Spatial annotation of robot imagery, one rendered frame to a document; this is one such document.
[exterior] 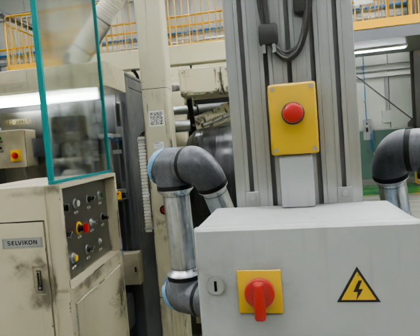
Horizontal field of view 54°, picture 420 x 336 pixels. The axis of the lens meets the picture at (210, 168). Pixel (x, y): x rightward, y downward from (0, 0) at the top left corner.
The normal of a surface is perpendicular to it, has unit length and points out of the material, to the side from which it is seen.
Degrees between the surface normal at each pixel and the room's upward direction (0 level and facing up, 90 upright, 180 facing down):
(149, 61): 90
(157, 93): 90
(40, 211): 90
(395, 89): 90
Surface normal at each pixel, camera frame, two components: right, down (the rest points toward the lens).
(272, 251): -0.19, 0.07
